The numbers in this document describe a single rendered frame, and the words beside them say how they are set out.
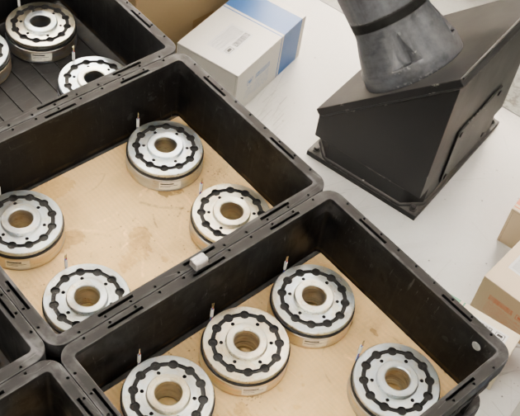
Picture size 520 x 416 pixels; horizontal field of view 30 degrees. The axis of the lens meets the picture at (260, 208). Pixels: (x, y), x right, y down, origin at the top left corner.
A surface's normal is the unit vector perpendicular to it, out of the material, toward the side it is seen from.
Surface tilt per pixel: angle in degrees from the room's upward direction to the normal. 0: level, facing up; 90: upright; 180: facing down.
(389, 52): 64
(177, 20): 90
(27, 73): 0
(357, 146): 90
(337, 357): 0
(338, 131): 90
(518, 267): 0
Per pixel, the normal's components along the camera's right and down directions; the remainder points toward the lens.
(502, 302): -0.68, 0.51
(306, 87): 0.11, -0.64
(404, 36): -0.07, 0.07
